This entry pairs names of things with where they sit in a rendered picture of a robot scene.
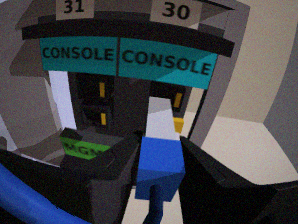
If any blue cable with plug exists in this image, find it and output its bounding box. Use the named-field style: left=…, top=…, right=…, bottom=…
left=0, top=97, right=186, bottom=224

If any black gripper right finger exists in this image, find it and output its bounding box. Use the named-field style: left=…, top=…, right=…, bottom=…
left=178, top=136, right=298, bottom=224

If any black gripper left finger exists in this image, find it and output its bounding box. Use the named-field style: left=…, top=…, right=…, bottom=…
left=0, top=131, right=142, bottom=224

